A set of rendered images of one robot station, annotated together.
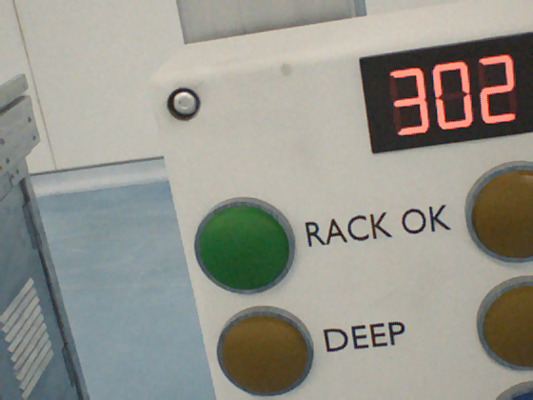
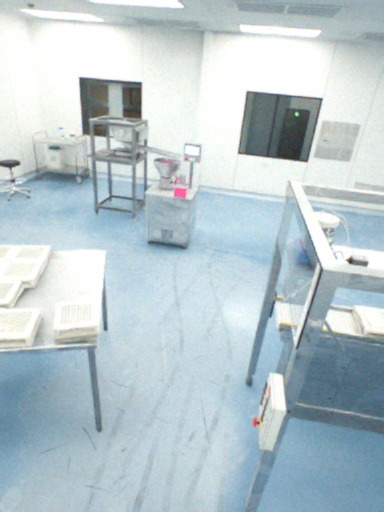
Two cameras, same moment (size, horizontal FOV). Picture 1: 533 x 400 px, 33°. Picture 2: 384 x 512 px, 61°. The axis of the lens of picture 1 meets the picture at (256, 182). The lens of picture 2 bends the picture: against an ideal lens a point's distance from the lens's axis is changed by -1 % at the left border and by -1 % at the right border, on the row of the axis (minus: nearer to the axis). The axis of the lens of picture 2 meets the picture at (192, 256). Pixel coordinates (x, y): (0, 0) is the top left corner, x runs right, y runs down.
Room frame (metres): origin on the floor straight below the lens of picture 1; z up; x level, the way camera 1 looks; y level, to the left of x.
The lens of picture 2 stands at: (-0.14, -0.91, 2.18)
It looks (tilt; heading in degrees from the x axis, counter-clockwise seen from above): 29 degrees down; 87
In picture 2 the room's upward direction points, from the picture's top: 5 degrees clockwise
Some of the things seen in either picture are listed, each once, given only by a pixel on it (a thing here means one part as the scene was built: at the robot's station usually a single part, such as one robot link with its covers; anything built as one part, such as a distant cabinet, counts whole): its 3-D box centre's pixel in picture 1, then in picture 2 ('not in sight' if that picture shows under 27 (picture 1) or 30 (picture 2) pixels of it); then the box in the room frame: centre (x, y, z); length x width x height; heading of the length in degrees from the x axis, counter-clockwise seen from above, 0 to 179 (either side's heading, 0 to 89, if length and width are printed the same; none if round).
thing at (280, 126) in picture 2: not in sight; (278, 127); (1.57, 5.74, 1.43); 1.38 x 0.01 x 1.16; 169
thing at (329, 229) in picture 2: not in sight; (321, 229); (0.62, 0.71, 1.50); 0.15 x 0.15 x 0.19
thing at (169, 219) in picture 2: not in sight; (171, 215); (-0.30, 3.49, 0.38); 0.63 x 0.57 x 0.76; 169
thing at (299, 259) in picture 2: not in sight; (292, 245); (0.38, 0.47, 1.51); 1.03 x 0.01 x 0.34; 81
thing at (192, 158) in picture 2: not in sight; (191, 166); (-0.06, 3.59, 1.07); 0.23 x 0.10 x 0.62; 169
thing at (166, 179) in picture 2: not in sight; (171, 175); (-0.33, 3.55, 0.95); 0.49 x 0.36 x 0.37; 169
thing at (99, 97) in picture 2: not in sight; (110, 109); (-1.74, 6.37, 1.43); 1.32 x 0.01 x 1.11; 169
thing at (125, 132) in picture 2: not in sight; (133, 174); (-0.95, 4.16, 0.75); 1.43 x 1.06 x 1.50; 169
